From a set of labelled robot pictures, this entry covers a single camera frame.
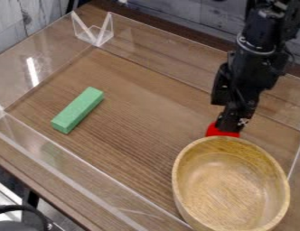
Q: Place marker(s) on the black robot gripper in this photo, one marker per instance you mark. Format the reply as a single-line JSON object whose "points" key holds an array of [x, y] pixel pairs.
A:
{"points": [[250, 73]]}

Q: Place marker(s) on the red toy strawberry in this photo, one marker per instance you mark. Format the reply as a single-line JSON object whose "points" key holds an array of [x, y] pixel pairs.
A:
{"points": [[214, 131]]}

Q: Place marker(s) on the wooden oval bowl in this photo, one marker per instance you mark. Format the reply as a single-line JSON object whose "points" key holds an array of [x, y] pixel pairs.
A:
{"points": [[229, 186]]}

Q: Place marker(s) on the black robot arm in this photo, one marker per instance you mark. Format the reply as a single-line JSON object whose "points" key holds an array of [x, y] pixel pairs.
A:
{"points": [[272, 24]]}

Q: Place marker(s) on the green rectangular block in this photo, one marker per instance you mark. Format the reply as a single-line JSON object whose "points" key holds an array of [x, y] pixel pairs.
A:
{"points": [[77, 110]]}

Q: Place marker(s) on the clear acrylic tray enclosure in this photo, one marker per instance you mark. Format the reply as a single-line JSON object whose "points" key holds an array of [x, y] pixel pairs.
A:
{"points": [[105, 173]]}

